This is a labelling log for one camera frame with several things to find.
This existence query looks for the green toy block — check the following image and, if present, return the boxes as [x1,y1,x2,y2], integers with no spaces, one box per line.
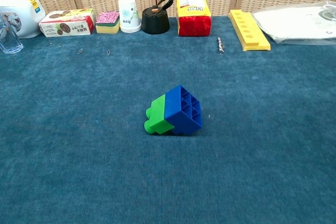
[143,94,175,135]

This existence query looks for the blue toy block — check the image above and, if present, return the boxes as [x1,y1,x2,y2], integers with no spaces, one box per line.
[164,84,204,136]

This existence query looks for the black kettle lid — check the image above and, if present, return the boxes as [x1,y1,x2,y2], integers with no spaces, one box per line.
[141,0,174,35]

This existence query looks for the yellow red snack bag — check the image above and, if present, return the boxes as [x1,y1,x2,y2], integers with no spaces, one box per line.
[175,0,212,37]

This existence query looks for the blue felt tablecloth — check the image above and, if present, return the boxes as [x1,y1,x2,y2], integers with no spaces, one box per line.
[0,16,336,224]

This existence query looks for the white paper cup stack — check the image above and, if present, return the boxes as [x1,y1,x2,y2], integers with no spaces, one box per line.
[118,0,142,34]

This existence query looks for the pink yellow green sponge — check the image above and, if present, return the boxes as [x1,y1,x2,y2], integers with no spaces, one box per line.
[95,10,121,35]

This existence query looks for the yellow tray with holes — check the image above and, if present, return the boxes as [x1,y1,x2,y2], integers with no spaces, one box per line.
[227,9,271,52]

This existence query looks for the chocolate cookie box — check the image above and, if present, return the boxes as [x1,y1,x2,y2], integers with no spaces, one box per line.
[38,8,97,38]

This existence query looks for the clear plastic bag with paper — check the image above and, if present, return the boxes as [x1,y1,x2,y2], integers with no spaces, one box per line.
[251,0,336,46]

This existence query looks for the clear plastic water bottle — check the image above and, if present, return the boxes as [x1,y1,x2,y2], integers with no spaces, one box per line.
[0,13,24,55]

